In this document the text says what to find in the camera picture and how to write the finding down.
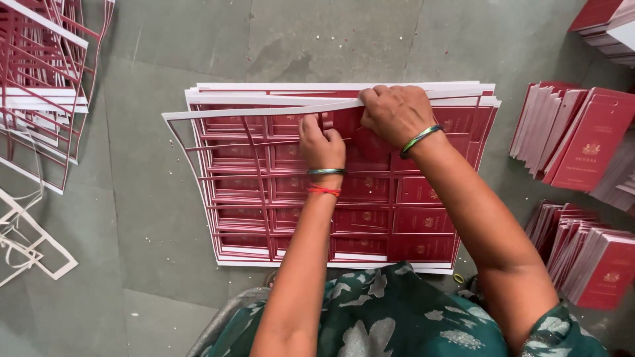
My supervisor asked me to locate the person's right hand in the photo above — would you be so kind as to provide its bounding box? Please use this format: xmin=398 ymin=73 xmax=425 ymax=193
xmin=358 ymin=84 xmax=443 ymax=150

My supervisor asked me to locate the fanned stack of red tags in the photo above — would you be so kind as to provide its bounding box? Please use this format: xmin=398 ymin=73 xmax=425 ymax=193
xmin=509 ymin=81 xmax=635 ymax=214

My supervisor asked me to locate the pile of red waste frames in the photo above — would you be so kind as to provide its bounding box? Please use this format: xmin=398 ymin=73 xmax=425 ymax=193
xmin=0 ymin=0 xmax=116 ymax=195

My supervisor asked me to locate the green floral garment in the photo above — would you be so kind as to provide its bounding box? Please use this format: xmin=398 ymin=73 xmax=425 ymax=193
xmin=200 ymin=261 xmax=611 ymax=357

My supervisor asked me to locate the green striped bangle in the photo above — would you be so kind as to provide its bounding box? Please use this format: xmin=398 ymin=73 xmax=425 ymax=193
xmin=399 ymin=124 xmax=444 ymax=160

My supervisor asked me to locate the leaning row of red tags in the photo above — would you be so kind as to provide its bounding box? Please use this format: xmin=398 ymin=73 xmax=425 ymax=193
xmin=524 ymin=199 xmax=635 ymax=311

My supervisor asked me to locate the red white die-cut waste frame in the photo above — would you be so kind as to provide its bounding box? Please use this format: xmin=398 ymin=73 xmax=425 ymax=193
xmin=162 ymin=88 xmax=497 ymax=262

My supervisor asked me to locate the stack of red die-cut sheets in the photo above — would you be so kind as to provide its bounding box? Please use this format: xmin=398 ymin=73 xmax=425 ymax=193
xmin=184 ymin=81 xmax=502 ymax=275

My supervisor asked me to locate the person's left hand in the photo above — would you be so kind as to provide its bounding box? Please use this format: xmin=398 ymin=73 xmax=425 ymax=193
xmin=298 ymin=113 xmax=347 ymax=172

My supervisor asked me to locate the red wrist thread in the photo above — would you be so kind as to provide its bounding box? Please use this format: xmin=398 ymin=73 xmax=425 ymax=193
xmin=307 ymin=184 xmax=342 ymax=198

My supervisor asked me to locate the tall stack of red tags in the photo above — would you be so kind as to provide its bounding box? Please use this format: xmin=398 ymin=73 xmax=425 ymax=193
xmin=569 ymin=0 xmax=635 ymax=68

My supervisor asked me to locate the tangle of white card strips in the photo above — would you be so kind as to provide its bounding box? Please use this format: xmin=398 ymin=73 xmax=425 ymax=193
xmin=0 ymin=186 xmax=79 ymax=289

